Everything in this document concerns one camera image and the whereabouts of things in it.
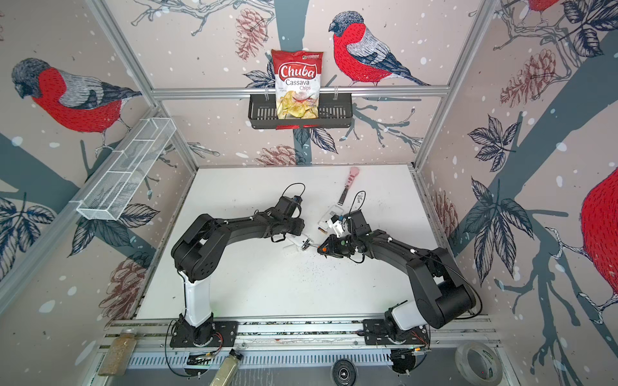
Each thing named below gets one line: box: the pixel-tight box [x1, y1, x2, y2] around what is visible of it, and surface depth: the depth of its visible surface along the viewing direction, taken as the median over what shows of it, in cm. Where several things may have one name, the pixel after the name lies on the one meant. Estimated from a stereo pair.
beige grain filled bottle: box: [210, 348, 244, 386], surface depth 67 cm
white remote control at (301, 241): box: [287, 234, 314, 251], surface depth 94 cm
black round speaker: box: [330, 358, 359, 386], surface depth 60 cm
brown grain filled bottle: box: [98, 328, 138, 378], surface depth 70 cm
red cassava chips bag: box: [271, 49, 325, 120], surface depth 86 cm
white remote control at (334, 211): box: [317, 204, 344, 230], surface depth 105 cm
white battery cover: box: [282, 242, 299, 256], surface depth 94 cm
